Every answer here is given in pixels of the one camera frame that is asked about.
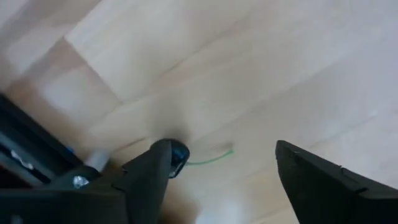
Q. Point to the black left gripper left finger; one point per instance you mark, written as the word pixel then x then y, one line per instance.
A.
pixel 93 208

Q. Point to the dark cherry green stem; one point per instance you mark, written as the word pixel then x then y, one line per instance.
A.
pixel 180 154

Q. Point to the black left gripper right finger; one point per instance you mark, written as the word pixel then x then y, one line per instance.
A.
pixel 335 199

